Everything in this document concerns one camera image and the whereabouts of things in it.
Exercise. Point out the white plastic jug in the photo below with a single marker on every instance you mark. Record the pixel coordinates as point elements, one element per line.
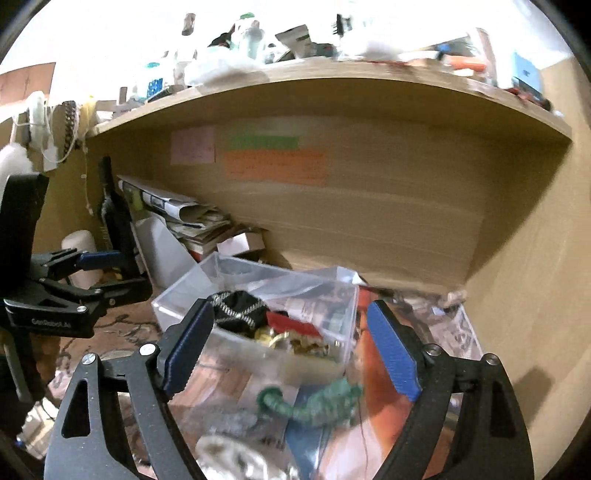
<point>161,254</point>

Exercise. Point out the white cylinder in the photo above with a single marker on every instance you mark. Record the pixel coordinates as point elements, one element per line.
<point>83,242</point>

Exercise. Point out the black patterned cloth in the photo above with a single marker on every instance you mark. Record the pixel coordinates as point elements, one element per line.
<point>238,311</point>

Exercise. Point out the pink sticky note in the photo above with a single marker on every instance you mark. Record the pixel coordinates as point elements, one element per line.
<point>193,146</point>

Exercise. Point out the folded newspapers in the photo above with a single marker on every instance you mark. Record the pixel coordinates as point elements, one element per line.
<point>175,205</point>

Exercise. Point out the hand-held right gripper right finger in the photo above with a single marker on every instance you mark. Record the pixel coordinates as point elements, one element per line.
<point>392,355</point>

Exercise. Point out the wooden shelf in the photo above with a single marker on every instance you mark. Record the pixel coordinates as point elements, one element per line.
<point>392,207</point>

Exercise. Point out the white hanging cloth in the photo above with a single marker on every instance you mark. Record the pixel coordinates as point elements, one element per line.
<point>38,120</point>

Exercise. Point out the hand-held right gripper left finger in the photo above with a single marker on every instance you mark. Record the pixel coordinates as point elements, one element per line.
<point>183,353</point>

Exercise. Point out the clear plastic box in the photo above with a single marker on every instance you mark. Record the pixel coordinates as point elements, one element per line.
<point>295,295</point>

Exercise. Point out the red cloth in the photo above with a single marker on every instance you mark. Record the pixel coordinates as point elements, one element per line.
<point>295,325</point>

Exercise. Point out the brown cardboard sheet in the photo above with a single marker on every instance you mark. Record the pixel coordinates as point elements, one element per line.
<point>25,83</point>

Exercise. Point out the silver crumpled item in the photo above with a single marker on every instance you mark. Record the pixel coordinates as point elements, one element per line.
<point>240,457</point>

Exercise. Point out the stack of books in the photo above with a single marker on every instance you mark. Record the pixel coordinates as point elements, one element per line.
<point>205,240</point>

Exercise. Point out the green knitted scrunchie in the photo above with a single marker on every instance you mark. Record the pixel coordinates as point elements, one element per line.
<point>323,404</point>

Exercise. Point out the green sticky note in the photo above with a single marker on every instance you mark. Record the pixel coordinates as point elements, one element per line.
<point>263,142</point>

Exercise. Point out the blue box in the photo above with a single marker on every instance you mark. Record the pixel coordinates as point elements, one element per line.
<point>526,71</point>

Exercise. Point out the orange sticky note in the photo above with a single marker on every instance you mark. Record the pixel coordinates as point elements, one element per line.
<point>274,168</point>

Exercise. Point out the white plastic bag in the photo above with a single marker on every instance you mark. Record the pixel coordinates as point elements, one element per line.
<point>217,67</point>

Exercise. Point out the small cardboard box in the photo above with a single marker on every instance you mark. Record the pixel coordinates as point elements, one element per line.
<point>242,244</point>

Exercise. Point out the gold trinkets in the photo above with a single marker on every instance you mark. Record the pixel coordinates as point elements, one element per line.
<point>295,345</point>

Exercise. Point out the glossy magazine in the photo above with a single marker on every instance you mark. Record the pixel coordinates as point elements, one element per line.
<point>374,415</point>

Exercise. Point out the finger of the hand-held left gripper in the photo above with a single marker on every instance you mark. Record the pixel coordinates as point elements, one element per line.
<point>99,261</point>
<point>117,291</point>

